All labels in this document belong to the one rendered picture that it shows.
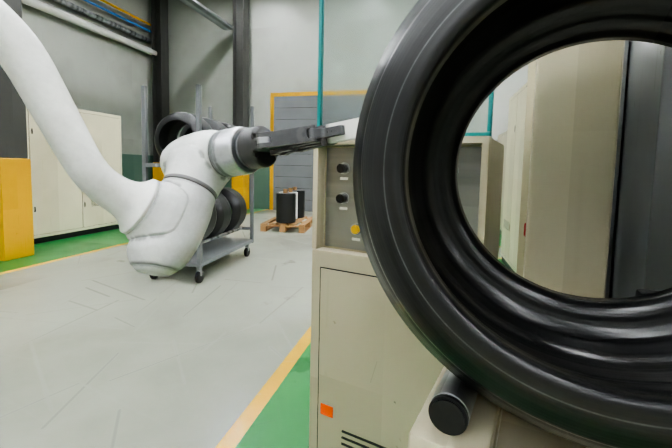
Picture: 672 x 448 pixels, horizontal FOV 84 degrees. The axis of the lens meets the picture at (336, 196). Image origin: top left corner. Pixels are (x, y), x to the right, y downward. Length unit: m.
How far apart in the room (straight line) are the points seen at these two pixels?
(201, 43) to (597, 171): 11.37
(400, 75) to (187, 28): 11.78
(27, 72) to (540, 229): 0.86
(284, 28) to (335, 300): 9.80
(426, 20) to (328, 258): 0.94
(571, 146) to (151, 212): 0.72
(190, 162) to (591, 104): 0.71
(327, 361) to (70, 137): 1.03
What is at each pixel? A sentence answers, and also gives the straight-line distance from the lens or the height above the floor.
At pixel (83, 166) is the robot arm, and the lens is 0.68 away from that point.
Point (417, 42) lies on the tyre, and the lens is 0.45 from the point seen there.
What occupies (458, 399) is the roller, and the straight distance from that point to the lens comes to 0.50.
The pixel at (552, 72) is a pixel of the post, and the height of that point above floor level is 1.36.
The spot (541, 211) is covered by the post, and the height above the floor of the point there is 1.11.
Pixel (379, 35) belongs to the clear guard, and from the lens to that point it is 1.25.
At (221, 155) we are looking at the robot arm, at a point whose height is 1.19.
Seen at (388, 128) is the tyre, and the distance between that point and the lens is 0.44.
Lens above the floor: 1.18
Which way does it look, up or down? 4 degrees down
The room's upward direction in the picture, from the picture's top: 1 degrees clockwise
